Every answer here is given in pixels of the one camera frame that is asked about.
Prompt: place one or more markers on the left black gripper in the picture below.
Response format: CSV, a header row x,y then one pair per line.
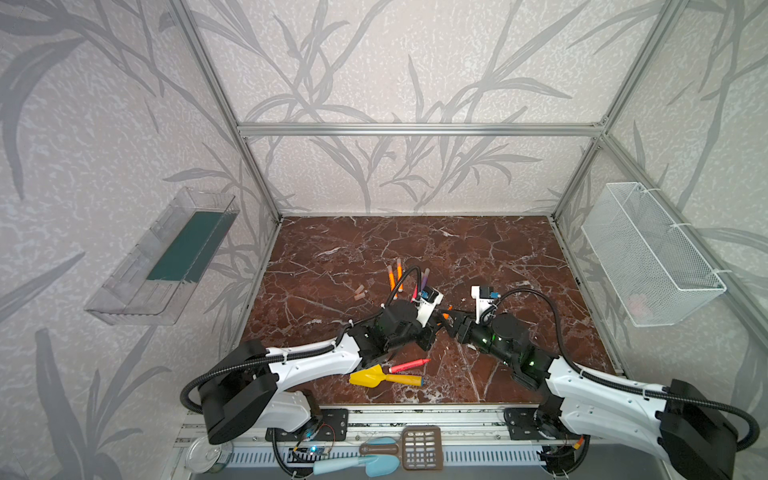
x,y
428,334

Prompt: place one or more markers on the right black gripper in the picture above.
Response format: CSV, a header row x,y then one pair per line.
x,y
465,327

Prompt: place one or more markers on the red marker pen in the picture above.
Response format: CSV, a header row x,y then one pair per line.
x,y
408,366

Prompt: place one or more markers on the purple marker pen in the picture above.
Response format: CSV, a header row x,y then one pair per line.
x,y
424,278

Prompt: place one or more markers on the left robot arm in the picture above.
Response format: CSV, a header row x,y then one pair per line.
x,y
255,385

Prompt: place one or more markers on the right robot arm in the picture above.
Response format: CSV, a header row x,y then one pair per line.
x,y
698,437

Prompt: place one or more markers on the yellow toy shovel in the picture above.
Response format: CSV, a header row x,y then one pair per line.
x,y
374,376

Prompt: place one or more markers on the light blue spatula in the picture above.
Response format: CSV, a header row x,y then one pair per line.
x,y
379,457

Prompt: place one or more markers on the small circuit board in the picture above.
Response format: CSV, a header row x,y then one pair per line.
x,y
310,453

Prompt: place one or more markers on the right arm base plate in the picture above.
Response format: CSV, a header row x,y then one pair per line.
x,y
522,423

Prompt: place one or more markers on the aluminium front rail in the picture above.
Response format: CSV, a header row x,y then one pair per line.
x,y
473,437

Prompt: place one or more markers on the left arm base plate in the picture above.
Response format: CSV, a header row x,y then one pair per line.
x,y
331,425

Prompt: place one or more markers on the white wire basket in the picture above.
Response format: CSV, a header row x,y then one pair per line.
x,y
659,275

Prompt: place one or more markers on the clear plastic wall tray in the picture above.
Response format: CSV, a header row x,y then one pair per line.
x,y
159,275

